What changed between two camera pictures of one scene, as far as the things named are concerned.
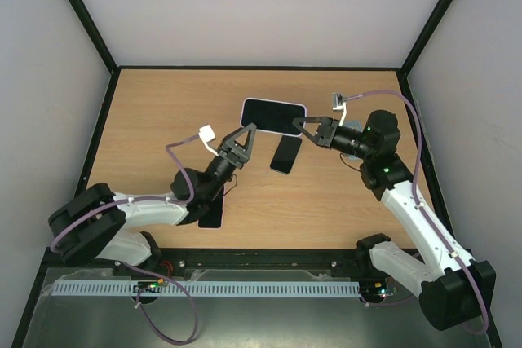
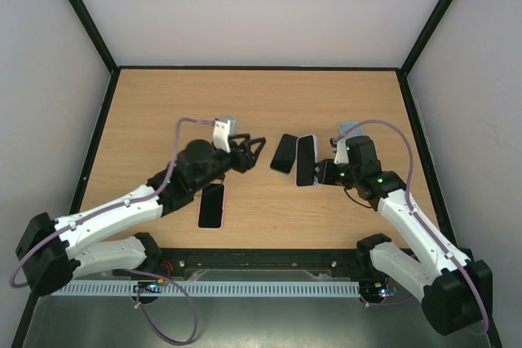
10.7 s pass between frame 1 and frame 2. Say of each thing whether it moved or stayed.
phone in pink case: stayed
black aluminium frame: stayed
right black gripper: moved
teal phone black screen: stayed
